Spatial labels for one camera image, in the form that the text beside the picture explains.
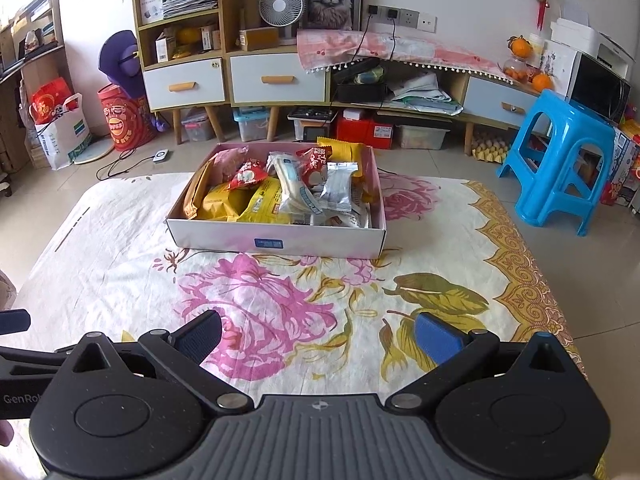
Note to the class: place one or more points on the pile of white papers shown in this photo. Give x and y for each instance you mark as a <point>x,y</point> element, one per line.
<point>425,95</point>

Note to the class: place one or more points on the brown cardboard box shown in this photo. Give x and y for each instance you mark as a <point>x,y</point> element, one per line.
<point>259,39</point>

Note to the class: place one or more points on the black microwave oven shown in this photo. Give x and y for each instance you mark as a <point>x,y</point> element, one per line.
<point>600,90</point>

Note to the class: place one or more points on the purple hat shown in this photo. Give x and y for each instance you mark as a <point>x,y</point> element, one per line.
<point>122,65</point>

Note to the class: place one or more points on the pink snack packet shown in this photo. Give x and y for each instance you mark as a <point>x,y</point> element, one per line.
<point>225,162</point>

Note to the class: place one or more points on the blue plastic stool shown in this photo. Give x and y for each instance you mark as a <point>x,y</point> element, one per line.
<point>565,115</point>

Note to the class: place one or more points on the clear food container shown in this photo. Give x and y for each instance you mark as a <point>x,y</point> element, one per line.
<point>424,137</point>

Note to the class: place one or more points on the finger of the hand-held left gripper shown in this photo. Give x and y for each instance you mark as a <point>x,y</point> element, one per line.
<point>20,352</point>
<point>15,321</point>

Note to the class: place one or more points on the red box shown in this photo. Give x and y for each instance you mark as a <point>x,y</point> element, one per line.
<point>370,132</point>

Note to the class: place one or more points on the low wooden console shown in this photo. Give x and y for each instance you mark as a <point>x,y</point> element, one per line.
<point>495,97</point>

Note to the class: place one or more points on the small white device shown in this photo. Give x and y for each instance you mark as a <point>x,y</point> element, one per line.
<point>161,156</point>

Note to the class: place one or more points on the egg tray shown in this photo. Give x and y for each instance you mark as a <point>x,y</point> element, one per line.
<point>490,147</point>

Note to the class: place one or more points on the large yellow snack packet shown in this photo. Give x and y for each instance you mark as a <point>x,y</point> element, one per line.
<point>260,205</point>

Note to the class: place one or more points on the wooden drawer cabinet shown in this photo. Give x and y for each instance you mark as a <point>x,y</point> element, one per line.
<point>277,82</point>

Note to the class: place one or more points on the tall wooden shelf cabinet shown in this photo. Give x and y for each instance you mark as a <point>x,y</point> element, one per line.
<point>185,85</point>

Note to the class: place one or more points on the black electronic device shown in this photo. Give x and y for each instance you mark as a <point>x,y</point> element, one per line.
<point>312,125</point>

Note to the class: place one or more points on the clear blue-lid storage box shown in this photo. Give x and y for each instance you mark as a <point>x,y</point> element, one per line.
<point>251,125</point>

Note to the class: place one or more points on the orange with leaves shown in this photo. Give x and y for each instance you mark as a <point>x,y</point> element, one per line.
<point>521,46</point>

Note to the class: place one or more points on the person's left hand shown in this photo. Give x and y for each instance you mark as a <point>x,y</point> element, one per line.
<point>4,434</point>

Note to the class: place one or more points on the white printer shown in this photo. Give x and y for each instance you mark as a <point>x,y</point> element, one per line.
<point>585,35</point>

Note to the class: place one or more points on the small yellow snack packet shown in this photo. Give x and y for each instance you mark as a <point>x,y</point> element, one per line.
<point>217,205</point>

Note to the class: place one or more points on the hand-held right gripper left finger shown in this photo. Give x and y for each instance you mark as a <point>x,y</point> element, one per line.
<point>200,335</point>

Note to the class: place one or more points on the white desk fan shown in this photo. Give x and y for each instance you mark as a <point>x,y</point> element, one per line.
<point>281,7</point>

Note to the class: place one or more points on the silver grey snack packet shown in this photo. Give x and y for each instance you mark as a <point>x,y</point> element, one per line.
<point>340,190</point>

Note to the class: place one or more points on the stack of papers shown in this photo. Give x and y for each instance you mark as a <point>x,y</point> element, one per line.
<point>192,2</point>

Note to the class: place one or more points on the dark wooden bookshelf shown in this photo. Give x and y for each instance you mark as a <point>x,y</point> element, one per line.
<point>30,60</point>

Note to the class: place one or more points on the red snack packet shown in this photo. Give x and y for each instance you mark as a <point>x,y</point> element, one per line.
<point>247,175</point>
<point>315,160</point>

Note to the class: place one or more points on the white printed carton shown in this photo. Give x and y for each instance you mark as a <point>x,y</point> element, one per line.
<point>557,67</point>

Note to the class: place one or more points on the clear white bread packet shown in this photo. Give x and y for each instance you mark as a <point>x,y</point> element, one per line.
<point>295,185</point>

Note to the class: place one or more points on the white grey-text snack packet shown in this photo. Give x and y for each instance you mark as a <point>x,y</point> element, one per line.
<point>345,220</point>

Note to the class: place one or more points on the round white base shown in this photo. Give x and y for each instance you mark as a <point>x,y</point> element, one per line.
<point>97,152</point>

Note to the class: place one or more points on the wall power outlets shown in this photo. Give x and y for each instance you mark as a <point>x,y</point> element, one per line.
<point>405,16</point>

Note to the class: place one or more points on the gold snack packet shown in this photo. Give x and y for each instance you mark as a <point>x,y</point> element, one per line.
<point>192,195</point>

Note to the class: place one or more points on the red printed bag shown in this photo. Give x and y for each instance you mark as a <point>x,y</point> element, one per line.
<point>125,120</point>

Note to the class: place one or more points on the orange-yellow snack packet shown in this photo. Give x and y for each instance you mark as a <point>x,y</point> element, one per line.
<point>347,152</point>

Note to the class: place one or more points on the red snack carton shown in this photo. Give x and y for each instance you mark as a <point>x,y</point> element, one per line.
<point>625,160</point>

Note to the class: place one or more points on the beige patterned cushion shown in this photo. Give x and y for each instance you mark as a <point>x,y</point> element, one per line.
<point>6,290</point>

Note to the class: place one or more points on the red gift bag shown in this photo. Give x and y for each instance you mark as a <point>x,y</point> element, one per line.
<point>47,100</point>

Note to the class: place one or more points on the white product box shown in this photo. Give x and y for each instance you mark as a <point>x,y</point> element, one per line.
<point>151,7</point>

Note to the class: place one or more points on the glass jar of kumquats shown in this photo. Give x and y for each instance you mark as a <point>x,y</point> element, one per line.
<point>515,68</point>

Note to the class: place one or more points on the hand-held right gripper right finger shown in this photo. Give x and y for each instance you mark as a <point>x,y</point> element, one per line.
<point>440,337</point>

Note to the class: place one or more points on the black bag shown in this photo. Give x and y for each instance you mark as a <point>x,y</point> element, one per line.
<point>360,85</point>

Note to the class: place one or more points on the floral tablecloth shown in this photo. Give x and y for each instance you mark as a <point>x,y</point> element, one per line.
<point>125,240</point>

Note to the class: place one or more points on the white shopping bag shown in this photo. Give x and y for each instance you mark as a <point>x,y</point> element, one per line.
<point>62,140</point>

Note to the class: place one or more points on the pink cherry-print cloth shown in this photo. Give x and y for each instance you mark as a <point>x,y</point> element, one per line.
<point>425,55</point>

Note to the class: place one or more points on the pink cardboard box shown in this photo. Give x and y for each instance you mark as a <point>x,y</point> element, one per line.
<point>215,237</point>

